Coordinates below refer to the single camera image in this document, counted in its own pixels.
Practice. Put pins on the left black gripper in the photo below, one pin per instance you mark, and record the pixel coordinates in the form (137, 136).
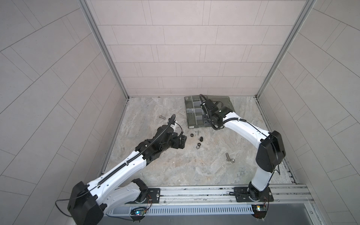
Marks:
(182, 142)

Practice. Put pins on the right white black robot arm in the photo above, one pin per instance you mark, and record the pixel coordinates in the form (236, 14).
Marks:
(270, 147)

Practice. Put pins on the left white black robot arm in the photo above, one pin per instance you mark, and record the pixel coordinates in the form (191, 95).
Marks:
(90, 202)

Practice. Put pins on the grey compartment organizer box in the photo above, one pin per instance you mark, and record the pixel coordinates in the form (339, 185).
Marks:
(196, 117)

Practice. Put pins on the aluminium mounting rail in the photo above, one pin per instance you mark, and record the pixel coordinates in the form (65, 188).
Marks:
(217, 195)

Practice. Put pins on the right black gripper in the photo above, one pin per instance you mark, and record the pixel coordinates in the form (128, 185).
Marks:
(204, 121)

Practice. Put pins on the left circuit board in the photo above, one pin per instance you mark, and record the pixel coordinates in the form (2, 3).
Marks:
(138, 212)

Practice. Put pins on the right circuit board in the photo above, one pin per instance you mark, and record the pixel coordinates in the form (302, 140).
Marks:
(260, 211)

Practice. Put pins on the circuit board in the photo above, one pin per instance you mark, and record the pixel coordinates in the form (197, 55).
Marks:
(138, 212)
(260, 211)

